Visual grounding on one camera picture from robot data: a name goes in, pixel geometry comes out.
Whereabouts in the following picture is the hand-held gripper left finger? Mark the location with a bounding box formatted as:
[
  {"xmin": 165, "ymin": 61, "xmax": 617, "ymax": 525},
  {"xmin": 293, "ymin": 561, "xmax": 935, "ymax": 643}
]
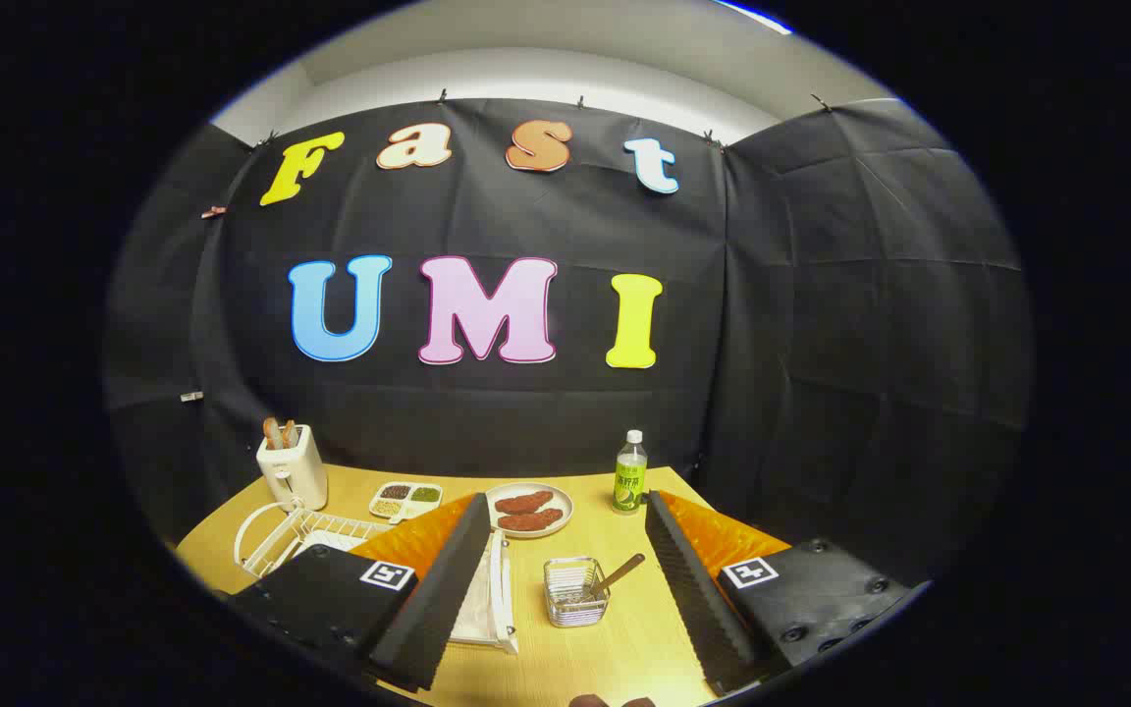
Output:
[{"xmin": 227, "ymin": 491, "xmax": 494, "ymax": 693}]

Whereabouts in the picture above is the white divided bean tray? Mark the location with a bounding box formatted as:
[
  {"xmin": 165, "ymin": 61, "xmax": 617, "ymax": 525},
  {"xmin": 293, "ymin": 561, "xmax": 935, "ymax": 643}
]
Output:
[{"xmin": 369, "ymin": 481, "xmax": 444, "ymax": 521}]

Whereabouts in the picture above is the black backdrop cloth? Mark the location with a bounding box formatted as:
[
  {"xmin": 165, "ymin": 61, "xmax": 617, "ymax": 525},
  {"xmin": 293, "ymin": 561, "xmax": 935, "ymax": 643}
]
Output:
[{"xmin": 102, "ymin": 96, "xmax": 1033, "ymax": 590}]

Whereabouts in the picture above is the wooden handle spoon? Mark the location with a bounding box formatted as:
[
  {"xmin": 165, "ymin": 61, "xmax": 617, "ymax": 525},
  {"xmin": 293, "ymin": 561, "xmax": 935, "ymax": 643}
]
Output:
[{"xmin": 575, "ymin": 553, "xmax": 646, "ymax": 602}]

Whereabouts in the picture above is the green tea bottle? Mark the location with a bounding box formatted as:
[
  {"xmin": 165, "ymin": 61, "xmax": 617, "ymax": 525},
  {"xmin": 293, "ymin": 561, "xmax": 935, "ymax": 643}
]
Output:
[{"xmin": 613, "ymin": 429, "xmax": 649, "ymax": 515}]

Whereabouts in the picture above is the white toaster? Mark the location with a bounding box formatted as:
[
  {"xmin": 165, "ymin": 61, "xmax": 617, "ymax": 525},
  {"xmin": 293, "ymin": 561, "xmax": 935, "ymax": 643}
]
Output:
[{"xmin": 256, "ymin": 424, "xmax": 329, "ymax": 512}]

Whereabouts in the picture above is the white plate with meat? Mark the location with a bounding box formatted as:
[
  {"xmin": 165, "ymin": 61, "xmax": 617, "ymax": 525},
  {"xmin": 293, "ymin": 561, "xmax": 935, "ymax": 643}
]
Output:
[{"xmin": 485, "ymin": 482, "xmax": 574, "ymax": 539}]

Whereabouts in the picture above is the white wire dish rack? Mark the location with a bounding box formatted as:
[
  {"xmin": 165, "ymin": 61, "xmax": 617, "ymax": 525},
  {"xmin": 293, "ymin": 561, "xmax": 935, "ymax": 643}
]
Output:
[{"xmin": 234, "ymin": 499, "xmax": 519, "ymax": 656}]

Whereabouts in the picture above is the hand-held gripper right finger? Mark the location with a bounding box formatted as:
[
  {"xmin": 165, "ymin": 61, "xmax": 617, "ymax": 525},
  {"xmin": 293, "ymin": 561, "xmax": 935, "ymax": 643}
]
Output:
[{"xmin": 644, "ymin": 489, "xmax": 912, "ymax": 698}]

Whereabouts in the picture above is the metal wire basket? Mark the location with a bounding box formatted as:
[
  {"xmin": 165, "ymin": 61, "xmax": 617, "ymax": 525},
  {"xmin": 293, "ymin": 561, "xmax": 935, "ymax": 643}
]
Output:
[{"xmin": 543, "ymin": 557, "xmax": 611, "ymax": 628}]

